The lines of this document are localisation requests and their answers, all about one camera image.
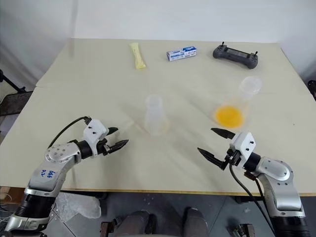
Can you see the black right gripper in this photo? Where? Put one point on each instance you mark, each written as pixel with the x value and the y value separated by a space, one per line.
pixel 234 158

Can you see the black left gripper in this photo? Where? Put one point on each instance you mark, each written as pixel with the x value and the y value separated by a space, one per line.
pixel 103 147

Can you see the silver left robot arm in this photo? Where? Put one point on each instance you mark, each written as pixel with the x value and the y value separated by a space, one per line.
pixel 56 158

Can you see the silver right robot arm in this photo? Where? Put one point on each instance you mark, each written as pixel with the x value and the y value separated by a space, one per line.
pixel 279 177

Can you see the clear flask with orange liquid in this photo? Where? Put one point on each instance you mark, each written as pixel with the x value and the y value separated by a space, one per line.
pixel 229 114

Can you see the crumpled clear plastic bag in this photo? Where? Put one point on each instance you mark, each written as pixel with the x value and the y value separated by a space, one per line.
pixel 79 205

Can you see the dark rounded shape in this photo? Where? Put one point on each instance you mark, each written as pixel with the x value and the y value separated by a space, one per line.
pixel 138 223
pixel 196 222

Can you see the yellow snack pouch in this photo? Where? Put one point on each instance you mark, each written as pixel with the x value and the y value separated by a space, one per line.
pixel 137 56

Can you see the dark grey handheld controller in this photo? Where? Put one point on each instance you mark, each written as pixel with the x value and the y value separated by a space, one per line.
pixel 235 54

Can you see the blue and white carton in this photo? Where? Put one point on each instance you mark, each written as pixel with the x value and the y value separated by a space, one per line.
pixel 182 53

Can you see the black metal stand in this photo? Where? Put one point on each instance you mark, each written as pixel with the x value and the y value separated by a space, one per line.
pixel 14 101

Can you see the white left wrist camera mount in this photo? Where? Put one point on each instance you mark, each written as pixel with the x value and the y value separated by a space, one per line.
pixel 95 130

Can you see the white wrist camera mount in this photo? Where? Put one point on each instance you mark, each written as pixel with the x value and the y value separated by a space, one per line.
pixel 95 130
pixel 243 144

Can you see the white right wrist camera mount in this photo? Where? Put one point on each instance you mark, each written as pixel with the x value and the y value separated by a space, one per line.
pixel 243 144

